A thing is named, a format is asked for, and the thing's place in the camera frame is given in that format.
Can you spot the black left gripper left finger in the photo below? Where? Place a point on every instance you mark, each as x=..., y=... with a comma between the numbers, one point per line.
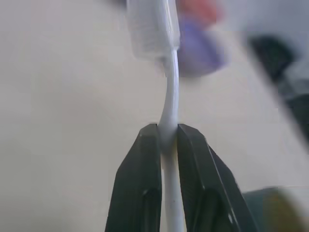
x=136, y=178

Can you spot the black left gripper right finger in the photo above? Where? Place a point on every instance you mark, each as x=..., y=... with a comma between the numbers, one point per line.
x=202, y=183

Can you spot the white toothbrush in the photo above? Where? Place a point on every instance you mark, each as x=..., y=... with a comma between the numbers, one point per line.
x=172, y=96

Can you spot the purple mug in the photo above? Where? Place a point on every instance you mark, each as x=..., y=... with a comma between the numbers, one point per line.
x=202, y=48

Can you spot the dark green yellow object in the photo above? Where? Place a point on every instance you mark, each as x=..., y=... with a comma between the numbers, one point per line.
x=277, y=210

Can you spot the black object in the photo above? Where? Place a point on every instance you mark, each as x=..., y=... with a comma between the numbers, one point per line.
x=282, y=72

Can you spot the red object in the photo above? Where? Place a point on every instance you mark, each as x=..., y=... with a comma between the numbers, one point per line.
x=205, y=9

